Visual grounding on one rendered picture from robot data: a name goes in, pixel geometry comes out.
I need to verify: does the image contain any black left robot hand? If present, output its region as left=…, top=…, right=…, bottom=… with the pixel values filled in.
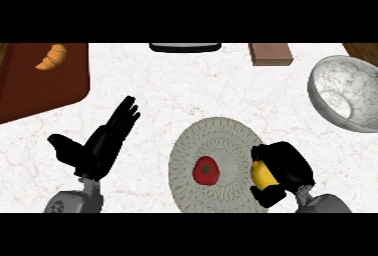
left=46, top=95, right=142, bottom=183

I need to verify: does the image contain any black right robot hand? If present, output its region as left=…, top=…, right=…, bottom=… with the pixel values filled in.
left=249, top=141, right=316, bottom=209

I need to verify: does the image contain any yellow lemon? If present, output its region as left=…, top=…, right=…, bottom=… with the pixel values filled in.
left=250, top=159, right=281, bottom=190

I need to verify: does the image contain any round grey woven placemat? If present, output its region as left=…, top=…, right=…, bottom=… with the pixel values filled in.
left=167, top=116, right=271, bottom=214

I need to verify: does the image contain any white marble bowl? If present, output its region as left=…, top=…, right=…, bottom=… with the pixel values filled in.
left=308, top=54, right=378, bottom=134

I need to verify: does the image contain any dark red cutting board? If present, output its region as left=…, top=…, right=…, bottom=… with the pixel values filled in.
left=0, top=43, right=92, bottom=125

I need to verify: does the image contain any orange croissant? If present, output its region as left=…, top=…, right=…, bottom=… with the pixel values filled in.
left=34, top=43, right=70, bottom=72

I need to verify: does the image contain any brown wooden block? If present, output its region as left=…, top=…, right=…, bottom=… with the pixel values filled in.
left=247, top=43, right=296, bottom=67

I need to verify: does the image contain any brown wooden corner object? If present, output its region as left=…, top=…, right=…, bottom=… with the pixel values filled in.
left=342, top=43, right=378, bottom=68

